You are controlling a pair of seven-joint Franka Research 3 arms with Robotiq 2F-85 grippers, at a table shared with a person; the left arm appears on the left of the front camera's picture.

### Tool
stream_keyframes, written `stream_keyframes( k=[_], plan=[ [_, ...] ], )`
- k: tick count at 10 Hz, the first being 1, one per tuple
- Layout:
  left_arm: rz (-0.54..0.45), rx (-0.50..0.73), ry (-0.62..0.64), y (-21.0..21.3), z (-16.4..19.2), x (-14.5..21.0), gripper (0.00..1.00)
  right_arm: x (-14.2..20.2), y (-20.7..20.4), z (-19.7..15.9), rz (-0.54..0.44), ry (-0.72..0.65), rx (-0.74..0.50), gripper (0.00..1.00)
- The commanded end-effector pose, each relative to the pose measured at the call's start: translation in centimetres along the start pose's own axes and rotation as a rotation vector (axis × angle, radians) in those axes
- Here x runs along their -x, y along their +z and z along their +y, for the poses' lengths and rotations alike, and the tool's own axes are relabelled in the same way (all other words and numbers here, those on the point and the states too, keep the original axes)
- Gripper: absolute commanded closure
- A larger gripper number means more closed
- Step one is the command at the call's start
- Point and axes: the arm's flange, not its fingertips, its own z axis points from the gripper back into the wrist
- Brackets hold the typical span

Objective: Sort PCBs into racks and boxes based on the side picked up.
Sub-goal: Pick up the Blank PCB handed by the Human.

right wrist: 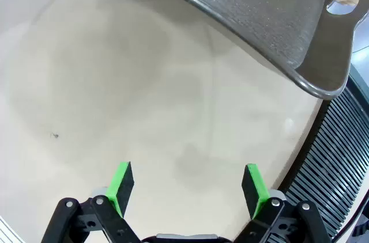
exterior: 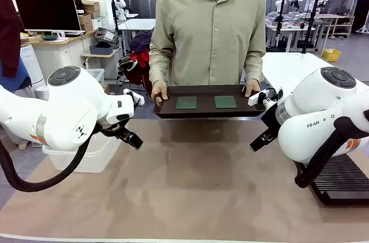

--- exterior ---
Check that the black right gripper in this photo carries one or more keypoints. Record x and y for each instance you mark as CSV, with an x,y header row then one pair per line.
x,y
271,119

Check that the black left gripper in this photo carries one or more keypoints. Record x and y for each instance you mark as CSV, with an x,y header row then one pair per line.
x,y
121,132

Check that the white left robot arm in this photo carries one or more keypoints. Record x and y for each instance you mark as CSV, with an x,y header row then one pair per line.
x,y
66,110

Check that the white air purifier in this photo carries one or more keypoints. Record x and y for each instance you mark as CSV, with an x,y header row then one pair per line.
x,y
30,64

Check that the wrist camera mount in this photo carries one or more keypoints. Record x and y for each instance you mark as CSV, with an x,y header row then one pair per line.
x,y
255,97
135,97

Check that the person right hand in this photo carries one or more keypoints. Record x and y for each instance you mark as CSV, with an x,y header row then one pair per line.
x,y
159,91

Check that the white background table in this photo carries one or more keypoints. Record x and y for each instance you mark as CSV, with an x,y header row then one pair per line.
x,y
135,24

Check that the person left forearm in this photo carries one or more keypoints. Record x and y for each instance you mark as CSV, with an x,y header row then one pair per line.
x,y
255,66

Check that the dark brown serving tray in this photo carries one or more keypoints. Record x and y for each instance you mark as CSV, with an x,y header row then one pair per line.
x,y
206,112

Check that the green bowl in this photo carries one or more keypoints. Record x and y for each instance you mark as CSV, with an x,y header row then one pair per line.
x,y
49,37

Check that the person left hand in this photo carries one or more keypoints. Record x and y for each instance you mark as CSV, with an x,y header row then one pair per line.
x,y
251,89

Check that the white desk cabinet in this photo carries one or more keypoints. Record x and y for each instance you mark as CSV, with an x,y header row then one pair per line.
x,y
62,56

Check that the person torso beige shirt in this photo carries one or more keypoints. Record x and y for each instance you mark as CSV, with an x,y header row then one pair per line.
x,y
207,32

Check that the red and black bag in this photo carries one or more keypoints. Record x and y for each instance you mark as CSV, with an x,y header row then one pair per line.
x,y
137,64

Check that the wooden background table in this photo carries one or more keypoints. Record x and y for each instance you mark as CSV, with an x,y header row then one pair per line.
x,y
337,22

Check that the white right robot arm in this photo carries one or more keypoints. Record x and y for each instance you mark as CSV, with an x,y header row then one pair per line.
x,y
311,110

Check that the green PCB board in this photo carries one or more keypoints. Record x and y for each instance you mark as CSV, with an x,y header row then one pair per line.
x,y
186,102
225,102

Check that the small side table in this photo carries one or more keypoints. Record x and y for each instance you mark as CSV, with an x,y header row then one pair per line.
x,y
99,56

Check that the black computer monitor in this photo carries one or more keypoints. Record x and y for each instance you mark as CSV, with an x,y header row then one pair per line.
x,y
47,12

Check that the black slotted PCB rack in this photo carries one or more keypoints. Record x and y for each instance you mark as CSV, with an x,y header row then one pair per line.
x,y
343,179

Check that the large white table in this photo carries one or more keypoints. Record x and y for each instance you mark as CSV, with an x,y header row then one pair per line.
x,y
291,66

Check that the cardboard box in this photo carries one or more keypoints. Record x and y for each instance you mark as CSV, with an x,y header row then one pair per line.
x,y
86,22
91,6

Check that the black tripod stand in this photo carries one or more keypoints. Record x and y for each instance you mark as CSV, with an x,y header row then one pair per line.
x,y
312,21

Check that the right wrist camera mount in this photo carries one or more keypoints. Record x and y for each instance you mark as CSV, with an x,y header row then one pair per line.
x,y
255,97

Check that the yellow basket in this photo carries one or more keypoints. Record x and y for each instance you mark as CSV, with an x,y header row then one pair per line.
x,y
331,55

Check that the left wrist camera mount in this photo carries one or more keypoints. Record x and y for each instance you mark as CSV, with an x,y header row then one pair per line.
x,y
135,97

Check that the person in maroon top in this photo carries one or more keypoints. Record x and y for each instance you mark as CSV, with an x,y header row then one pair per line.
x,y
8,30

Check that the clear plastic bin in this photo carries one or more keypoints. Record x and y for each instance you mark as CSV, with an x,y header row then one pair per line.
x,y
95,159

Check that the white paper roll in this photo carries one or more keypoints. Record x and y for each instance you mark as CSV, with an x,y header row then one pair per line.
x,y
41,93

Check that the purple clothing pile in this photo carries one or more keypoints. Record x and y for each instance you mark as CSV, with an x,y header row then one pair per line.
x,y
140,42

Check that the person right forearm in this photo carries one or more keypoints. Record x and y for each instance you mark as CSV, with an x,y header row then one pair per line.
x,y
160,66

